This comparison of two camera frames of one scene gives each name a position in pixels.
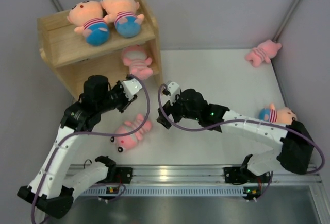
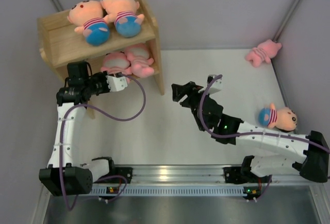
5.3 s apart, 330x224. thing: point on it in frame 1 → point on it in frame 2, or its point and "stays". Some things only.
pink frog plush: (127, 141) → (116, 62)
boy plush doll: (121, 10) stays
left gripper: (126, 102) → (102, 75)
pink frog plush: (266, 50) stays
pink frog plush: (135, 57) stays
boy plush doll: (87, 15) stays
